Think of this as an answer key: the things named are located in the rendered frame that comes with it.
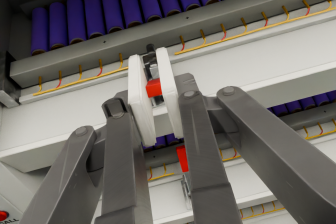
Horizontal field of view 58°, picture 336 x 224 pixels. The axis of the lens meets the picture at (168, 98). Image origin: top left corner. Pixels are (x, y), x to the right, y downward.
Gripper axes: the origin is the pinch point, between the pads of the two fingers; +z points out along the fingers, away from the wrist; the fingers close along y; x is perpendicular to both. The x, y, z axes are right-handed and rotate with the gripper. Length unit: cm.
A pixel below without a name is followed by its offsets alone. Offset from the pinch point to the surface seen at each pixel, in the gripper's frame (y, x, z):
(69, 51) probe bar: -7.6, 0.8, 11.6
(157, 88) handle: 0.1, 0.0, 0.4
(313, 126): 19.1, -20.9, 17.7
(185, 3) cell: 4.5, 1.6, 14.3
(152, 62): 0.0, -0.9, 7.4
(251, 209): 9.1, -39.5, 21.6
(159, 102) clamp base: -0.5, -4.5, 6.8
